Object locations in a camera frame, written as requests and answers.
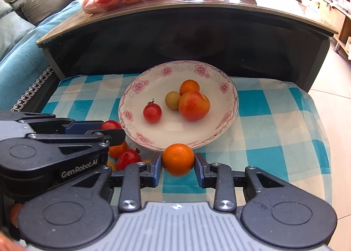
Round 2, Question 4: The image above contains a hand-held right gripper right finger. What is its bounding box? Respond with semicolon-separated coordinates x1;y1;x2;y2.
194;153;287;213

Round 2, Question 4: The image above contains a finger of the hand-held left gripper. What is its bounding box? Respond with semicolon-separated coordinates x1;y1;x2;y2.
26;129;127;156
0;111;105;135

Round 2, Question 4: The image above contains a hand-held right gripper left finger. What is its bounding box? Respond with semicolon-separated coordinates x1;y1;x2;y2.
72;152;163;213

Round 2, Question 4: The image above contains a red cherry tomato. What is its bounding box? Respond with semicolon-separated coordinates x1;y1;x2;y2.
143;99;162;124
117;148;141;171
100;120;122;131

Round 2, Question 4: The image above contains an orange mandarin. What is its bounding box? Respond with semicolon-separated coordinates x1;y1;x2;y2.
109;141;128;160
179;79;200;96
162;143;195;177

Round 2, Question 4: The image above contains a white bowl with pink flowers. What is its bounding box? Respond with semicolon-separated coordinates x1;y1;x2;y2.
118;60;239;151

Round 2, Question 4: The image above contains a red yellow nectarine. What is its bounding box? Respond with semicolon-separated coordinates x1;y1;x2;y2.
178;91;211;121

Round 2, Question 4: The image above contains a blue white checkered tablecloth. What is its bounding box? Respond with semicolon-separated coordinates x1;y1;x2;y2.
41;73;333;213

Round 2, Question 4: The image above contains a blue covered sofa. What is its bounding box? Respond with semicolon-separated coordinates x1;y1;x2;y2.
0;0;83;111

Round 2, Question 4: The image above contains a dark coffee table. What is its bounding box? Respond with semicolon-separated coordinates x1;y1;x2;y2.
27;0;340;114

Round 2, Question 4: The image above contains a wooden TV cabinet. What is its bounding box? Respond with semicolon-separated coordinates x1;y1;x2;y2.
319;0;351;61

